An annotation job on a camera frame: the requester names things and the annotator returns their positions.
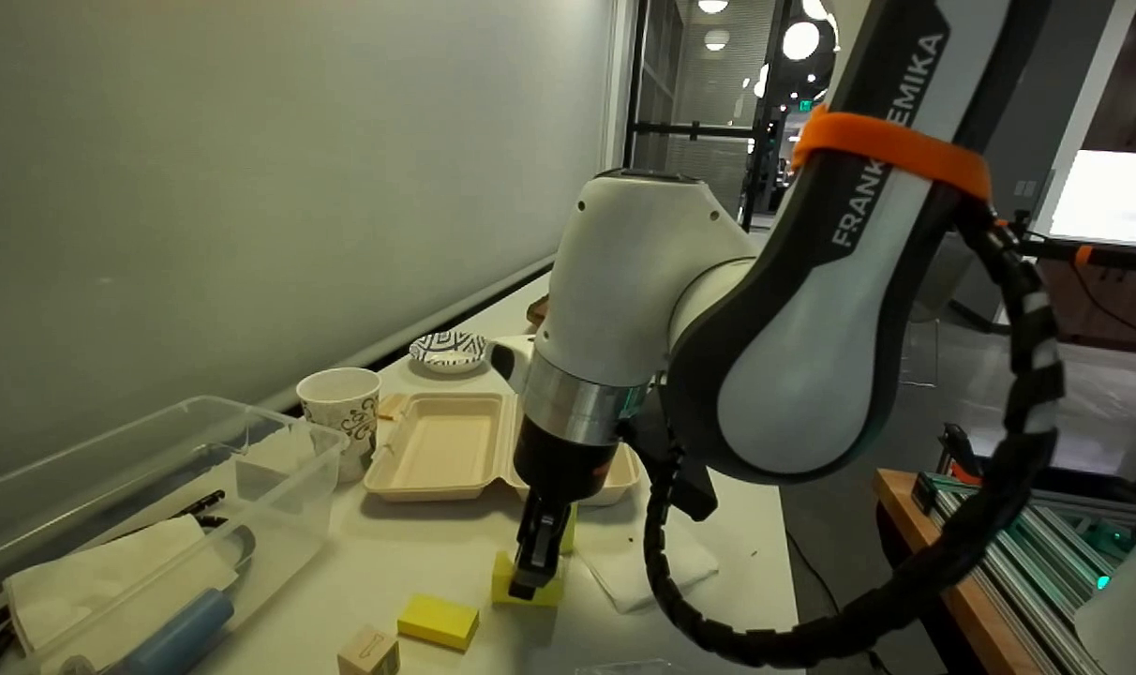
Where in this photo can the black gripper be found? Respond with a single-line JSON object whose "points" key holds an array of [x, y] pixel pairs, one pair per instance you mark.
{"points": [[569, 466]]}

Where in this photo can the blue marker tube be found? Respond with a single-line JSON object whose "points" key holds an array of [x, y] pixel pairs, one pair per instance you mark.
{"points": [[179, 632]]}

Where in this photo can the white paper napkin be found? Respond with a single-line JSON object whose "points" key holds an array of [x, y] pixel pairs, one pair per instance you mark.
{"points": [[617, 566]]}

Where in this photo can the patterned paper cup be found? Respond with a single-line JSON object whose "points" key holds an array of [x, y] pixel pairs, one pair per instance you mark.
{"points": [[341, 405]]}

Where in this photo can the wooden cube with print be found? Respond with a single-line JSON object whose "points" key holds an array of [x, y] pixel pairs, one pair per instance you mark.
{"points": [[371, 654]]}

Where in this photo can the white crumpled tissue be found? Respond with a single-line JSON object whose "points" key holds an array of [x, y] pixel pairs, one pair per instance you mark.
{"points": [[103, 581]]}

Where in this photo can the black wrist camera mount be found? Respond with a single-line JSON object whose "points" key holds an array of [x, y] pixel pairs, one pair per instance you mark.
{"points": [[672, 480]]}

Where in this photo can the blue white patterned bowl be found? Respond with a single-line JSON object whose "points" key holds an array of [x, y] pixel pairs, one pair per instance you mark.
{"points": [[449, 352]]}

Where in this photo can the clear plastic bin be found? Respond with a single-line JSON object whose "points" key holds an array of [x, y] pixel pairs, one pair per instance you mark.
{"points": [[279, 480]]}

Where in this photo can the black rod with orange clips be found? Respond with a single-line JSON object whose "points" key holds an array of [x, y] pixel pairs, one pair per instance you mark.
{"points": [[1095, 254]]}

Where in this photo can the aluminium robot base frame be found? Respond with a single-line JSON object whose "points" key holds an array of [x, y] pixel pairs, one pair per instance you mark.
{"points": [[1057, 549]]}

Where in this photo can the brown wooden board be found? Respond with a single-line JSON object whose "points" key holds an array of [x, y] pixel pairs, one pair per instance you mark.
{"points": [[538, 315]]}

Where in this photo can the bright white screen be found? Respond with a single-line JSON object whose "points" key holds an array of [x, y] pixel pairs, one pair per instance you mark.
{"points": [[1113, 197]]}

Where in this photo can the notched yellow block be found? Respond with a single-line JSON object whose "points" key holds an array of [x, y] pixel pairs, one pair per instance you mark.
{"points": [[548, 590]]}

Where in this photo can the flat yellow rectangular block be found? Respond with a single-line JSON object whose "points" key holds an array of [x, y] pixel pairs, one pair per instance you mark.
{"points": [[439, 620]]}

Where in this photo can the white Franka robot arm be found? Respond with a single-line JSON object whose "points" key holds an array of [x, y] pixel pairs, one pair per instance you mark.
{"points": [[777, 286]]}

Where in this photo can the green orange clamp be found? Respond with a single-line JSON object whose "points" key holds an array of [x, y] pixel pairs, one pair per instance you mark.
{"points": [[963, 454]]}

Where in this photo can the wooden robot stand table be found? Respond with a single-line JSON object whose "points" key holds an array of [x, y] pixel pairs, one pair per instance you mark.
{"points": [[953, 585]]}

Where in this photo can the beige clamshell food container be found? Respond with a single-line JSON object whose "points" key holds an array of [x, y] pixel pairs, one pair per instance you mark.
{"points": [[439, 447]]}

